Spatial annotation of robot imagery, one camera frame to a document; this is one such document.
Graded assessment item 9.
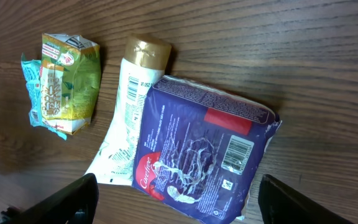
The white tube gold cap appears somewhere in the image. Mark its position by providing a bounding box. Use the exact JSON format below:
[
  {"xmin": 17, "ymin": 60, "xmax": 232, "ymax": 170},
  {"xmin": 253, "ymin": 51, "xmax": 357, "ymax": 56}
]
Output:
[{"xmin": 86, "ymin": 34, "xmax": 172, "ymax": 185}]

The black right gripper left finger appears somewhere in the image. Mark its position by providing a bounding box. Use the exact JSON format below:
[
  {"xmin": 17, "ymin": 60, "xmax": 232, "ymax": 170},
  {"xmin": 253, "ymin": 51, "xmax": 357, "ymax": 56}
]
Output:
[{"xmin": 1, "ymin": 173, "xmax": 99, "ymax": 224}]

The green juice carton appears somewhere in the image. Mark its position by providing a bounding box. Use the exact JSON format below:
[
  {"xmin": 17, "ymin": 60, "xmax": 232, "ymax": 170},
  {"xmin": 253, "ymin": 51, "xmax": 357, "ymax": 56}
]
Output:
[{"xmin": 40, "ymin": 34, "xmax": 101, "ymax": 135}]

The purple Carefree packet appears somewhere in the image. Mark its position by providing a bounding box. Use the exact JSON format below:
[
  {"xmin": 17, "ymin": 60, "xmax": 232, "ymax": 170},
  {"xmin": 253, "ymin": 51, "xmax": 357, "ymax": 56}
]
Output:
[{"xmin": 132, "ymin": 76, "xmax": 281, "ymax": 223}]

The teal tissue packet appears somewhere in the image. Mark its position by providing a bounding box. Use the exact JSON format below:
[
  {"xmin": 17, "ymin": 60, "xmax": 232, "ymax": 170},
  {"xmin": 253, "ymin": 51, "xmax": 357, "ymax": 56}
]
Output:
[{"xmin": 21, "ymin": 53, "xmax": 67, "ymax": 140}]

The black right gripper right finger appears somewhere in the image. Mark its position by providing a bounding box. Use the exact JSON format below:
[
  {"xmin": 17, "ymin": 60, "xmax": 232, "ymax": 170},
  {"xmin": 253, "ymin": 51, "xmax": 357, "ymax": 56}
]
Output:
[{"xmin": 258, "ymin": 174, "xmax": 352, "ymax": 224}]

